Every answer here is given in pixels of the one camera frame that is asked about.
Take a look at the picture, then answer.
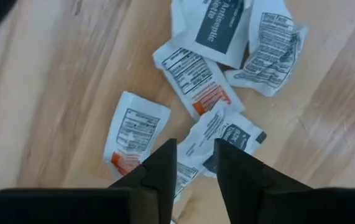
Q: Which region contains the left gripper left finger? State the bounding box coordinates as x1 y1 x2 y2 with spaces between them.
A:
108 138 178 224

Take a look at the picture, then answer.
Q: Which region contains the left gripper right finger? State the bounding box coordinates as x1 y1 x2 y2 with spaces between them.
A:
214 138 313 224

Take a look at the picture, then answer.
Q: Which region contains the white packet dark print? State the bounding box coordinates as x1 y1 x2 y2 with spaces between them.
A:
177 105 268 180
170 0 255 70

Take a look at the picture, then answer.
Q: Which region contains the white packet orange stripe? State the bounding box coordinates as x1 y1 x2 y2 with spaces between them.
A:
152 42 246 121
102 90 172 180

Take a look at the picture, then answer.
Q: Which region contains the white packet black text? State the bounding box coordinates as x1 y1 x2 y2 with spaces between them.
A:
224 0 309 98
173 161 201 203

